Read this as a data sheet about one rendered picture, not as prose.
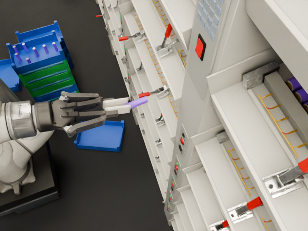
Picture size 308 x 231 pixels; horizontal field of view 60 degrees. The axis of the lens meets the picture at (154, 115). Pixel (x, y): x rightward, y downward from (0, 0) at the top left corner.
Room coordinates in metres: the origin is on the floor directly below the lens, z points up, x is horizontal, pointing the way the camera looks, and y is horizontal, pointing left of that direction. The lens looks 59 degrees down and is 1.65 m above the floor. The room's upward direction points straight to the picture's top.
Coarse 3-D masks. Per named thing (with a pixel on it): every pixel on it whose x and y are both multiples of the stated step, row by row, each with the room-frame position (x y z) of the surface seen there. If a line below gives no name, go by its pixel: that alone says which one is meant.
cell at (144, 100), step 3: (144, 96) 0.42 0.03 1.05; (138, 99) 0.41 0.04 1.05; (141, 99) 0.41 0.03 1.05; (144, 99) 0.41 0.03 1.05; (147, 99) 0.41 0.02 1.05; (129, 102) 0.41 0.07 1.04; (132, 102) 0.41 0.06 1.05; (135, 102) 0.41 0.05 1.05; (138, 102) 0.41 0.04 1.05; (141, 102) 0.41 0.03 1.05; (144, 102) 0.41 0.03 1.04; (132, 105) 0.40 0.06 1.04; (135, 105) 0.40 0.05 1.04; (138, 105) 0.40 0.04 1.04
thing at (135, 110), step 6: (138, 114) 0.90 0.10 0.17; (138, 120) 0.85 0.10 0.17; (144, 132) 0.75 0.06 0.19; (144, 138) 0.72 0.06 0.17; (150, 150) 0.64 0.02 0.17; (150, 156) 0.61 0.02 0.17; (156, 168) 0.53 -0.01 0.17; (156, 174) 0.50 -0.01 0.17; (162, 186) 0.43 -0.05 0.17; (162, 192) 0.39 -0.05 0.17
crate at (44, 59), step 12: (48, 36) 1.32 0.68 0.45; (12, 48) 1.22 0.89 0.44; (36, 48) 1.25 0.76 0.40; (48, 48) 1.25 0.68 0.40; (60, 48) 1.25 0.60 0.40; (12, 60) 1.11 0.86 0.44; (24, 60) 1.15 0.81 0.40; (36, 60) 1.15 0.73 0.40; (48, 60) 1.12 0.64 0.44; (60, 60) 1.15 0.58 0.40; (24, 72) 1.06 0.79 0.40
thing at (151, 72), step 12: (132, 12) 0.91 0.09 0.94; (132, 24) 0.85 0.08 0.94; (144, 48) 0.72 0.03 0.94; (144, 60) 0.66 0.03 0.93; (156, 72) 0.60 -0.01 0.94; (156, 84) 0.55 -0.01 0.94; (156, 96) 0.51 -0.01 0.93; (168, 96) 0.50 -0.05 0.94; (168, 108) 0.46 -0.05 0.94; (168, 120) 0.41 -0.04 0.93
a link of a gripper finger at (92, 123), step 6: (90, 120) 0.33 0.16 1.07; (96, 120) 0.34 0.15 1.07; (102, 120) 0.34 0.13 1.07; (72, 126) 0.31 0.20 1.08; (78, 126) 0.31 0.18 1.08; (84, 126) 0.32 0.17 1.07; (90, 126) 0.32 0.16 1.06; (96, 126) 0.33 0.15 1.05; (72, 132) 0.30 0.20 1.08; (78, 132) 0.31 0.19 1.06
